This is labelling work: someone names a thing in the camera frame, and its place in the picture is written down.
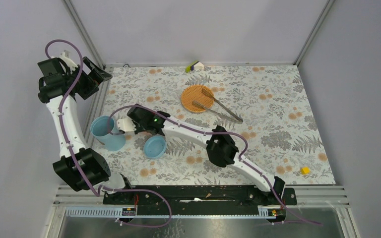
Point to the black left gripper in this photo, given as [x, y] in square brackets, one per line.
[95, 76]

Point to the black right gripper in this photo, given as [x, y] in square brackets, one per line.
[138, 129]

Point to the light blue lid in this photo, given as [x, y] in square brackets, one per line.
[155, 147]

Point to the metal serving tongs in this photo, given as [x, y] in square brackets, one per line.
[234, 118]

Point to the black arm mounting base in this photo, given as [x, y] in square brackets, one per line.
[193, 200]

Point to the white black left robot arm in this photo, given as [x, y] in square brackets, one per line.
[79, 165]

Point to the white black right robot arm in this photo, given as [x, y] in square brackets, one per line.
[224, 149]

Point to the light blue cup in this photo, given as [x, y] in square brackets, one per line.
[106, 132]

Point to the woven bamboo plate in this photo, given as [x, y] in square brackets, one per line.
[194, 93]

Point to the green purple white toy block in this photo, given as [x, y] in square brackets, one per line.
[196, 65]

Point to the floral patterned table mat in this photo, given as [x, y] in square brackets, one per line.
[278, 133]

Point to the small yellow block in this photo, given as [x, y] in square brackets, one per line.
[304, 170]

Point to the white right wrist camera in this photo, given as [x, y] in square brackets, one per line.
[126, 125]

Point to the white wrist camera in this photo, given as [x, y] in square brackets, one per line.
[64, 55]
[126, 125]

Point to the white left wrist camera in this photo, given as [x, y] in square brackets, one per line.
[64, 55]

